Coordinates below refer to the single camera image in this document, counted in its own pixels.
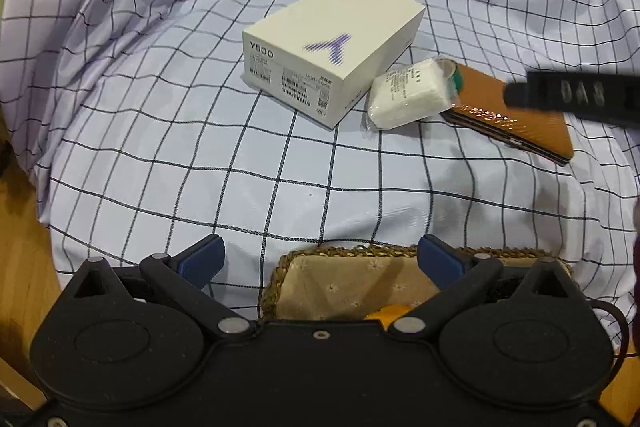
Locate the white cotton pad packet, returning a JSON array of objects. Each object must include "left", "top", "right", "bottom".
[{"left": 361, "top": 57, "right": 463, "bottom": 132}]

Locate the yellow patterned pouch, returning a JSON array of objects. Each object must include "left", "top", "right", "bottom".
[{"left": 364, "top": 304, "right": 408, "bottom": 322}]

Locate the white cardboard box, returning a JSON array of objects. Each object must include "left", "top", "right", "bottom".
[{"left": 242, "top": 0, "right": 427, "bottom": 130}]

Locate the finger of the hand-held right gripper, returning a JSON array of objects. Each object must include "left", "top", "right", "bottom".
[{"left": 501, "top": 79, "right": 531, "bottom": 108}]

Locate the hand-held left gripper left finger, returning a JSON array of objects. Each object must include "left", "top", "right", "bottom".
[{"left": 70, "top": 234, "right": 258, "bottom": 343}]

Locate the white checkered bed sheet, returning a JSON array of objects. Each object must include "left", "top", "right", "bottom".
[{"left": 0, "top": 0, "right": 640, "bottom": 303}]

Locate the brown leather wallet case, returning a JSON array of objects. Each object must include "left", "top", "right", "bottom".
[{"left": 440, "top": 66, "right": 576, "bottom": 166}]

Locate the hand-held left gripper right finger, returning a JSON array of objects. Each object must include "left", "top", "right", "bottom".
[{"left": 387, "top": 234, "right": 581, "bottom": 342}]

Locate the woven basket with fabric lining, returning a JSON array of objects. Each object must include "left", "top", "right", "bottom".
[{"left": 259, "top": 244, "right": 626, "bottom": 375}]

